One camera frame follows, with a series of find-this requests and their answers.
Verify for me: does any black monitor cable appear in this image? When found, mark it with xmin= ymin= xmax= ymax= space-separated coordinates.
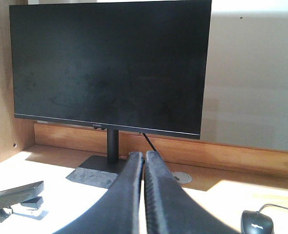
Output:
xmin=142 ymin=133 xmax=157 ymax=152

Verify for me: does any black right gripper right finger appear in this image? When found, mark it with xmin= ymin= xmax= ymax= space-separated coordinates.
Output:
xmin=144 ymin=151 xmax=236 ymax=234

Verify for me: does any black computer mouse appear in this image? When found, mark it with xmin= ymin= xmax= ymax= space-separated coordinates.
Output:
xmin=241 ymin=203 xmax=288 ymax=234

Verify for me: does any white paper sheet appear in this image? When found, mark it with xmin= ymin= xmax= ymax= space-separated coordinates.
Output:
xmin=0 ymin=153 xmax=107 ymax=234

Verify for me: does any wooden desk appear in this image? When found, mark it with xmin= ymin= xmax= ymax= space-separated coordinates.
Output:
xmin=0 ymin=0 xmax=288 ymax=234

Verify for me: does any black monitor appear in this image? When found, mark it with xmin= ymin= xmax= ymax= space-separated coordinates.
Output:
xmin=9 ymin=0 xmax=212 ymax=188

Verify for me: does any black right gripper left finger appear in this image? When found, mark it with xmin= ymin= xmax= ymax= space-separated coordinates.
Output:
xmin=56 ymin=152 xmax=143 ymax=234

